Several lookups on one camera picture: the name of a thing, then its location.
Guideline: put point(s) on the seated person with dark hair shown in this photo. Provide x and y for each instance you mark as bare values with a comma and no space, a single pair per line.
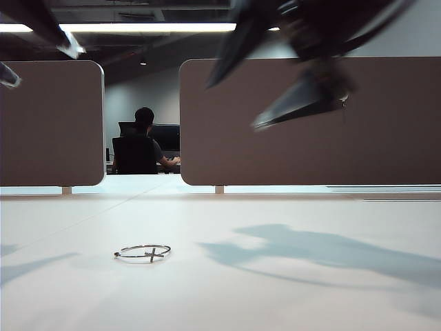
144,117

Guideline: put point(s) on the black computer monitor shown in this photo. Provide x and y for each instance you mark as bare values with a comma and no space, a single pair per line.
169,138

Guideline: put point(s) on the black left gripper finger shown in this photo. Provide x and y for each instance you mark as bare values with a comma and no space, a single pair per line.
7,76
41,20

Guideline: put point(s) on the brown desk divider panel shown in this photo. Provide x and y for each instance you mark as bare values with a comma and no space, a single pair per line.
51,124
224,148

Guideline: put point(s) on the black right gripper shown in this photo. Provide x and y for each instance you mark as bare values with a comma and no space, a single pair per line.
327,24

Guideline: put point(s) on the long ceiling light strip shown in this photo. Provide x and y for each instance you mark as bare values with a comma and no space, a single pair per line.
138,27

